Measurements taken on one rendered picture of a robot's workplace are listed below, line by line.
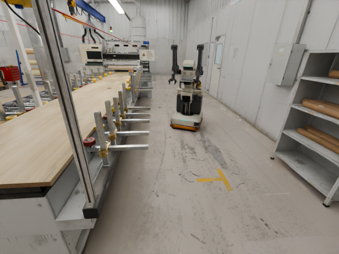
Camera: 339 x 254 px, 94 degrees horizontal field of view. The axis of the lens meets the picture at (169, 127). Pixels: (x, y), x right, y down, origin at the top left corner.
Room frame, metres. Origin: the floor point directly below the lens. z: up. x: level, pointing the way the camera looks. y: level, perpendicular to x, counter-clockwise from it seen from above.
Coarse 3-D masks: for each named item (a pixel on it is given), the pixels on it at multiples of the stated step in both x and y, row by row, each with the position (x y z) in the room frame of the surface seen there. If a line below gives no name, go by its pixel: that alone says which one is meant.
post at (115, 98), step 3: (114, 96) 1.44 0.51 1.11; (114, 99) 1.43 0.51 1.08; (117, 99) 1.46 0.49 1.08; (114, 102) 1.43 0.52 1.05; (117, 102) 1.44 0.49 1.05; (114, 105) 1.43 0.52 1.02; (117, 105) 1.44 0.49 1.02; (114, 108) 1.43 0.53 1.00; (117, 108) 1.44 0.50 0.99; (117, 111) 1.44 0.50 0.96; (117, 114) 1.44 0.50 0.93; (117, 117) 1.44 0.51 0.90; (117, 120) 1.43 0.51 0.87; (120, 126) 1.45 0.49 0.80; (120, 129) 1.44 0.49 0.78
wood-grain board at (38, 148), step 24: (120, 72) 5.58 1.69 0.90; (72, 96) 2.22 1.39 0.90; (96, 96) 2.25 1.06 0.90; (24, 120) 1.32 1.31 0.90; (48, 120) 1.33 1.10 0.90; (0, 144) 0.91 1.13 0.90; (24, 144) 0.91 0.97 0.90; (48, 144) 0.92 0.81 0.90; (0, 168) 0.67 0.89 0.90; (24, 168) 0.67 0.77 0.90; (48, 168) 0.68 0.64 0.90
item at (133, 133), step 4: (104, 132) 1.24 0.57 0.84; (108, 132) 1.24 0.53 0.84; (120, 132) 1.25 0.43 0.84; (124, 132) 1.25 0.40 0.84; (128, 132) 1.25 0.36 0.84; (132, 132) 1.25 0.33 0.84; (136, 132) 1.26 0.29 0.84; (140, 132) 1.26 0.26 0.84; (144, 132) 1.26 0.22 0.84; (148, 132) 1.26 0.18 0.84
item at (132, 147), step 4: (88, 148) 0.97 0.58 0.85; (92, 148) 0.97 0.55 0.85; (96, 148) 0.97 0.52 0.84; (108, 148) 0.98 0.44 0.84; (112, 148) 0.99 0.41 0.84; (116, 148) 0.99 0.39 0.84; (120, 148) 0.99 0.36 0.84; (124, 148) 0.99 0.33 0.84; (128, 148) 1.00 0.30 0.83; (132, 148) 1.00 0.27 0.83; (136, 148) 1.00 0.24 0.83; (140, 148) 1.01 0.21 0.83; (144, 148) 1.01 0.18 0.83
